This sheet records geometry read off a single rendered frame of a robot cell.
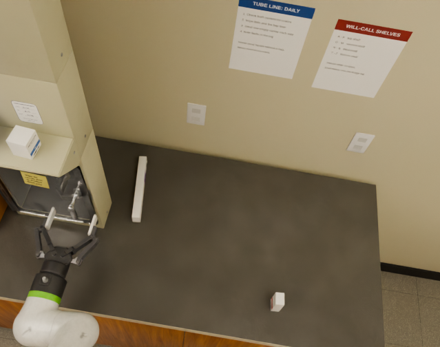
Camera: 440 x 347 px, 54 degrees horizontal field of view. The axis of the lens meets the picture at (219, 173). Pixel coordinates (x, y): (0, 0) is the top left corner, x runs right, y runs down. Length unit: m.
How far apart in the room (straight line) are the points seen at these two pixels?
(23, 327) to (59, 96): 0.64
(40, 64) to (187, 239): 0.89
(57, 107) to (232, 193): 0.86
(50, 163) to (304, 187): 1.04
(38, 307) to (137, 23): 0.87
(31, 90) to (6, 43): 0.13
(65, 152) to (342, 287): 1.07
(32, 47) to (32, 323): 0.73
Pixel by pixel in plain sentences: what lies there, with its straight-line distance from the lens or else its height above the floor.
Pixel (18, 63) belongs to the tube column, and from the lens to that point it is 1.02.
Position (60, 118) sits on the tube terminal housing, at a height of 1.58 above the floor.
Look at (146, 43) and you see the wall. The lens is 1.46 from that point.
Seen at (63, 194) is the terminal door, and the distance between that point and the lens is 1.46.
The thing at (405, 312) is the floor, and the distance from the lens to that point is 2.84.
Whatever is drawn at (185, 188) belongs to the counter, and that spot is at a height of 0.94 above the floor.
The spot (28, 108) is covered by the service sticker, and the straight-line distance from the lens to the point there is 1.14.
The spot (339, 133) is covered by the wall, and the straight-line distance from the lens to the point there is 1.68.
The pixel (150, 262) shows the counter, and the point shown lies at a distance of 1.60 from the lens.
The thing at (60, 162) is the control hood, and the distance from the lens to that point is 1.14.
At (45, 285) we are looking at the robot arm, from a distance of 1.36.
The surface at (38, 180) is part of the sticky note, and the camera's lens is 1.43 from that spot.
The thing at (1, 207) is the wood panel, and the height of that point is 0.98.
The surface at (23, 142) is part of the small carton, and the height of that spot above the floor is 1.57.
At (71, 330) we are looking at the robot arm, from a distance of 1.27.
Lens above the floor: 2.45
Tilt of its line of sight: 58 degrees down
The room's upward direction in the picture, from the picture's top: 10 degrees clockwise
